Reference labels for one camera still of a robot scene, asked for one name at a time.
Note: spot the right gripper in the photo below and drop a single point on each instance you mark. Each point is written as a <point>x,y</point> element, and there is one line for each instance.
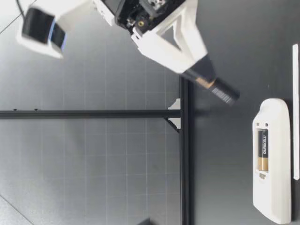
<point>122,11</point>

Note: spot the black and copper battery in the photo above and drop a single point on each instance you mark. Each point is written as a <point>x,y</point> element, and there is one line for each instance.
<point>222,92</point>
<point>263,150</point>

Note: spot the white remote control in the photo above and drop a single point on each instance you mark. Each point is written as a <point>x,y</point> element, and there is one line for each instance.
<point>274,182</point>

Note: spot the black frame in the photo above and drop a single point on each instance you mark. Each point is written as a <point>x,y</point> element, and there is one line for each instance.
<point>185,164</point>

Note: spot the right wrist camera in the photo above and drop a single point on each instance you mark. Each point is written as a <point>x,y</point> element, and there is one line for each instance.
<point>39,30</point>

